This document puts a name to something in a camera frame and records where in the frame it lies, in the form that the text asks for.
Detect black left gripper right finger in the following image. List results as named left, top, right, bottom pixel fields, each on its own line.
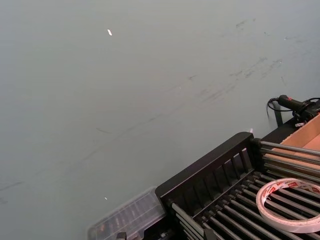
left=202, top=228, right=216, bottom=240

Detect roll of white tape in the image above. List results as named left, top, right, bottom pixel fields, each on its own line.
left=255, top=177, right=320, bottom=234

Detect clear plastic case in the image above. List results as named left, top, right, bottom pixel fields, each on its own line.
left=87, top=187, right=167, bottom=240

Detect black rack with steel bars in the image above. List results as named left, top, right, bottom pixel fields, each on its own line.
left=154, top=131, right=320, bottom=240

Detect black flat upright strip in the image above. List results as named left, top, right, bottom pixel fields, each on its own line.
left=273, top=103, right=285, bottom=126

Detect shallow brown cardboard tray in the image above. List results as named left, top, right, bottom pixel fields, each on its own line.
left=271, top=114, right=320, bottom=171

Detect black corded tool red switch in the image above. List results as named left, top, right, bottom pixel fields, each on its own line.
left=278, top=94, right=320, bottom=126

